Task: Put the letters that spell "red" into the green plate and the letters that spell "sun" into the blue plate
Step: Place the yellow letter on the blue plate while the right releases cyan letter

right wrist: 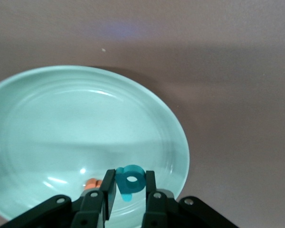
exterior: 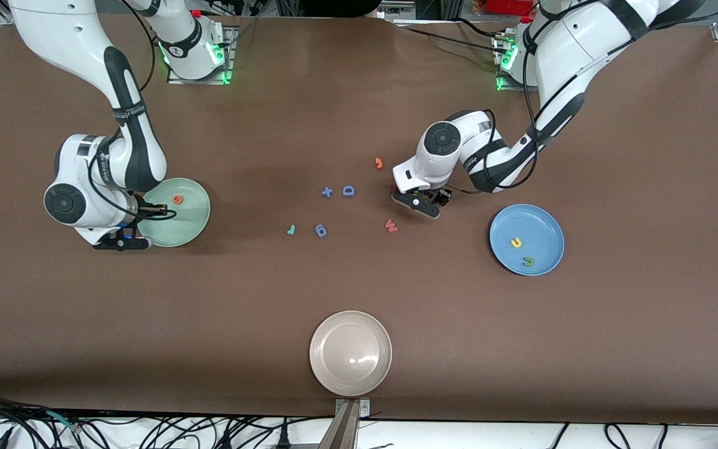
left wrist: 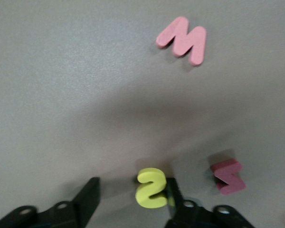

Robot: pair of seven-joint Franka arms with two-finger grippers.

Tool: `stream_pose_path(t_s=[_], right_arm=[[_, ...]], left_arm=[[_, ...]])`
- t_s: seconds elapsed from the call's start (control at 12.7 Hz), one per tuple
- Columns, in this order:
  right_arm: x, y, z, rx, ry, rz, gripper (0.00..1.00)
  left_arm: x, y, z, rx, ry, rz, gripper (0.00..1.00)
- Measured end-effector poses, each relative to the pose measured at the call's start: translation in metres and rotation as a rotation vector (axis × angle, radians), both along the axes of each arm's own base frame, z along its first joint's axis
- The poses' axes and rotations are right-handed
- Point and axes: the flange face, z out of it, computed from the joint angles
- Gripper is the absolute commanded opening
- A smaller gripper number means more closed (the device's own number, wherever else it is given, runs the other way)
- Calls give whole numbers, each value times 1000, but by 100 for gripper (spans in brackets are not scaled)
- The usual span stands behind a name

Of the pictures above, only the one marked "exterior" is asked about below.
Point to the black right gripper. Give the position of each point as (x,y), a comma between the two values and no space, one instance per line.
(141,211)

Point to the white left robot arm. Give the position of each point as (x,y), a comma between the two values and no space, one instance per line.
(583,43)

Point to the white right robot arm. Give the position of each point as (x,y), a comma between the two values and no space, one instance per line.
(53,25)

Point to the pale green plate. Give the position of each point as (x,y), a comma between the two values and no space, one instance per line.
(187,221)

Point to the pink foam letter w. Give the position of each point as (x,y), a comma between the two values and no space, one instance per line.
(391,226)

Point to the blue foam letter D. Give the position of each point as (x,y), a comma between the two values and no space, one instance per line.
(344,191)

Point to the blue plate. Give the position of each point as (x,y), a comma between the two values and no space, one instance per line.
(540,227)

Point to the blue foam letter g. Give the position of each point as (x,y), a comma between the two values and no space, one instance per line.
(317,231)

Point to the beige plate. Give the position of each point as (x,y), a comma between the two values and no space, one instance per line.
(350,352)

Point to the red box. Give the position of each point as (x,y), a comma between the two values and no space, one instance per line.
(508,6)

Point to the standing person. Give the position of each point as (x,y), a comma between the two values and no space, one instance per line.
(353,6)

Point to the black power plug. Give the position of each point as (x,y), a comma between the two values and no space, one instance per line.
(283,439)

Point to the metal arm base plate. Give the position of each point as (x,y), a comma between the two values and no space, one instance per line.
(232,56)
(515,88)

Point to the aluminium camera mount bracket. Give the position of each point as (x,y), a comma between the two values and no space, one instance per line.
(349,424)

